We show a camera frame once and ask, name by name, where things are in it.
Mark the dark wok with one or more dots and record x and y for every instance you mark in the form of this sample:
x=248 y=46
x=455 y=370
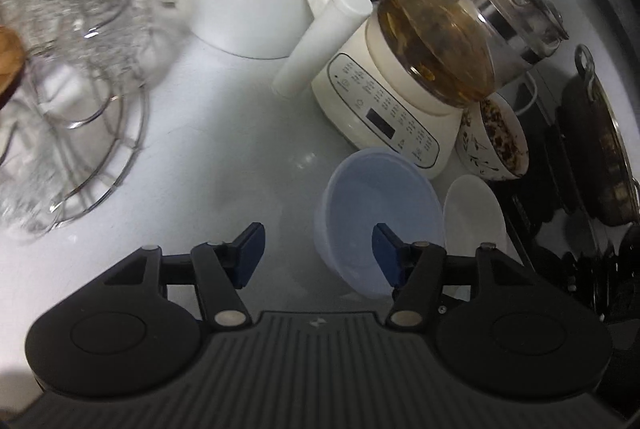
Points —
x=590 y=134

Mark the brown round lid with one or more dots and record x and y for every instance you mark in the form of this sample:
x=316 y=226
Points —
x=9 y=59

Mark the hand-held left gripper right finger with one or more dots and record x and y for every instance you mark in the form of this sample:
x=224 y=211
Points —
x=387 y=259

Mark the glass electric kettle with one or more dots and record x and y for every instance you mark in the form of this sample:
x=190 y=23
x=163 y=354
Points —
x=435 y=49

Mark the patterned bowl with food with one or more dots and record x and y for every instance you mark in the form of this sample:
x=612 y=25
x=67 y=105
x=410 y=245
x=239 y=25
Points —
x=492 y=149

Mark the black stove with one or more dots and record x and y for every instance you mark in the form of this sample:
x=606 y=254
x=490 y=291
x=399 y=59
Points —
x=620 y=9

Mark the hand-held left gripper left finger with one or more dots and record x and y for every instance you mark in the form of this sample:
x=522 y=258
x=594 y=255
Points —
x=250 y=254

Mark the pale blue bowl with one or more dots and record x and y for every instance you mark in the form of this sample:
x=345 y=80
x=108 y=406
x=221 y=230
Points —
x=380 y=199

